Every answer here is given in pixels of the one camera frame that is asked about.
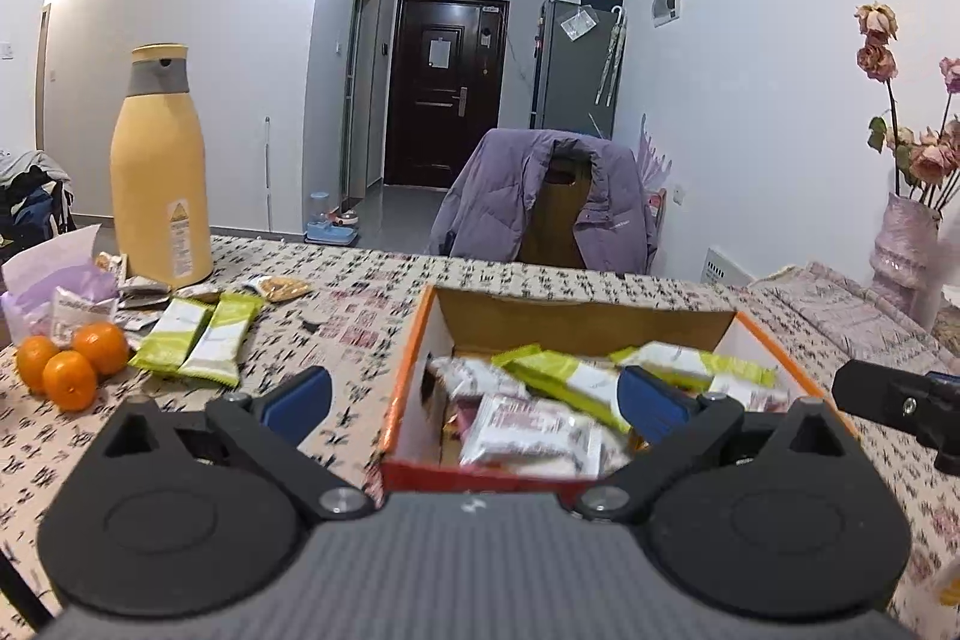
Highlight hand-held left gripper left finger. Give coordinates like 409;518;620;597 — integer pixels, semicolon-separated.
94;365;376;522

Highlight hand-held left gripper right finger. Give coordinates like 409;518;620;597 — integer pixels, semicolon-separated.
574;365;865;526

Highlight red cardboard box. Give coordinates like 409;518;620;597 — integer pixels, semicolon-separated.
379;284;860;507

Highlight printed tablecloth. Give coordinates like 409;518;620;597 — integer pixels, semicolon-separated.
0;235;960;640

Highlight green white snack packet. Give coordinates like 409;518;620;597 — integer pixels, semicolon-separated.
178;293;265;387
129;297;215;380

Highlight gold nut snack packet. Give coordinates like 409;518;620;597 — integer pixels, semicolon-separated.
244;276;311;304

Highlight heap of assorted snack packets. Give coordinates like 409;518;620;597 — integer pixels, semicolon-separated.
424;344;793;480

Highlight blue pet water feeder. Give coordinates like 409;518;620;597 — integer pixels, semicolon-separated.
304;190;362;248

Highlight orange mandarin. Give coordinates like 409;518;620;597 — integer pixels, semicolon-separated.
15;336;61;395
73;321;130;377
43;349;98;413

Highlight wooden chair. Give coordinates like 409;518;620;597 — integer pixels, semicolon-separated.
517;156;595;271

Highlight dried pink roses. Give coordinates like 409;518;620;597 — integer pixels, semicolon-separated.
855;2;960;211

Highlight purple puffer jacket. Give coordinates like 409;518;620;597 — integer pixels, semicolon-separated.
427;128;661;276

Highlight yellow thermos bottle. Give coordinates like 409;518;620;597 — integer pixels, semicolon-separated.
110;44;215;283

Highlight lilac plastic bag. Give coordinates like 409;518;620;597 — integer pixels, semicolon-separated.
0;225;121;348

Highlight dark entrance door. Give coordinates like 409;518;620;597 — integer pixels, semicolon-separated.
385;0;511;188

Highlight grey refrigerator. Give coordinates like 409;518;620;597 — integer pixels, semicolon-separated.
531;0;628;143

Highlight pile of clothes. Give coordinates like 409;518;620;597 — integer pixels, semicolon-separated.
0;149;77;260

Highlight folded umbrella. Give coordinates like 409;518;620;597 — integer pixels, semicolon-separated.
595;6;628;106

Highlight white mop handle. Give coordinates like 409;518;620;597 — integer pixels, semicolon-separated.
260;115;273;230

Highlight lilac wall decoration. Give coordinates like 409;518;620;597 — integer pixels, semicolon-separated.
637;115;673;193

